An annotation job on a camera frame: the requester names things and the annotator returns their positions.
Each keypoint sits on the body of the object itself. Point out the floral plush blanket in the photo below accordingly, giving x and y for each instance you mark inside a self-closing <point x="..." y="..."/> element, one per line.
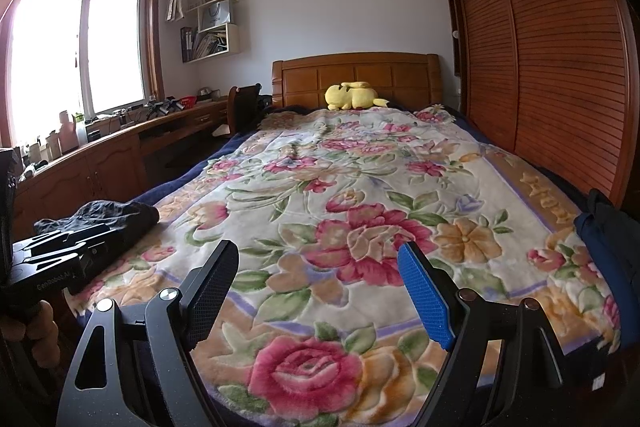
<point x="350" y="187"/>

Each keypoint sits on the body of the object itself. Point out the red basket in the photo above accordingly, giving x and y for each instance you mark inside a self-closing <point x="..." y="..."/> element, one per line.
<point x="187" y="102"/>

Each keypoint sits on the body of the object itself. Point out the black quilted jacket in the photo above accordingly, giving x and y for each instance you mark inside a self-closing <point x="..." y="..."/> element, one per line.
<point x="115" y="219"/>

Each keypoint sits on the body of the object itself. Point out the dark wooden chair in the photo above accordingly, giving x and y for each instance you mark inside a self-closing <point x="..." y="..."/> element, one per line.
<point x="245" y="107"/>

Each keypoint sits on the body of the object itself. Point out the person's left hand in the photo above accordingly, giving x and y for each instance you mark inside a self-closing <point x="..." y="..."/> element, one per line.
<point x="44" y="322"/>

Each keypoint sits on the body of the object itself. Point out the wooden bed headboard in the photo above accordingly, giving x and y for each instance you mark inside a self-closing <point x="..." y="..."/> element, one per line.
<point x="310" y="79"/>

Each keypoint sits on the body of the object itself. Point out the black camera gear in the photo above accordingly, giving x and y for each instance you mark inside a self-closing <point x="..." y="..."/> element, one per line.
<point x="162" y="106"/>

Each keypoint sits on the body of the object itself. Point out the dark garment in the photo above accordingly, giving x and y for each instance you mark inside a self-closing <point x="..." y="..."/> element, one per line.
<point x="620" y="227"/>

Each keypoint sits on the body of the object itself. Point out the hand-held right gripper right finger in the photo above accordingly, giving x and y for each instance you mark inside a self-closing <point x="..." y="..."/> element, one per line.
<point x="427" y="297"/>

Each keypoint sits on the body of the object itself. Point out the long wooden desk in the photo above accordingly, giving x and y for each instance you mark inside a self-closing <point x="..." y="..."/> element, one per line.
<point x="115" y="162"/>

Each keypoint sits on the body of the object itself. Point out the white wall shelf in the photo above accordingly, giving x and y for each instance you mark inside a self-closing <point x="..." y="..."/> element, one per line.
<point x="233" y="39"/>

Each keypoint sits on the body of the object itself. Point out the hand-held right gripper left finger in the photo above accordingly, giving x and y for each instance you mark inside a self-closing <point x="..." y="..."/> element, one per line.
<point x="210" y="297"/>

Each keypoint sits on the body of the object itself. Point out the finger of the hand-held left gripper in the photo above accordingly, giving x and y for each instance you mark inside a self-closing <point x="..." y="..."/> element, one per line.
<point x="95" y="247"/>
<point x="70" y="234"/>

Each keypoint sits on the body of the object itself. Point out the beige bottle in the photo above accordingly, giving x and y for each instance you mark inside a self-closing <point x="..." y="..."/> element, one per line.
<point x="66" y="129"/>

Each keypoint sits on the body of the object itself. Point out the wood framed window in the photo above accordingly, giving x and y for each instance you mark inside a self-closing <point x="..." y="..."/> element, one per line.
<point x="115" y="42"/>

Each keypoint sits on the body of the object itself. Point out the wooden slatted wardrobe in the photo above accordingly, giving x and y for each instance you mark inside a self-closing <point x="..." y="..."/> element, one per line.
<point x="560" y="57"/>

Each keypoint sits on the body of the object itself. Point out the white paper bag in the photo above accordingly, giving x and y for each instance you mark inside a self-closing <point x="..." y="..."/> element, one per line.
<point x="215" y="17"/>

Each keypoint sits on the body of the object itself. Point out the blue garment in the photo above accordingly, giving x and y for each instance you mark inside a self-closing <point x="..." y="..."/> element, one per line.
<point x="595" y="247"/>

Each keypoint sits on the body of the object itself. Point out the black binders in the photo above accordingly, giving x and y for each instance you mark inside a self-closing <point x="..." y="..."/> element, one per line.
<point x="186" y="44"/>

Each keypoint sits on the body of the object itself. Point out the yellow plush toy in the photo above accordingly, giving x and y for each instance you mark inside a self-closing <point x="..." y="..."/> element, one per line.
<point x="350" y="97"/>

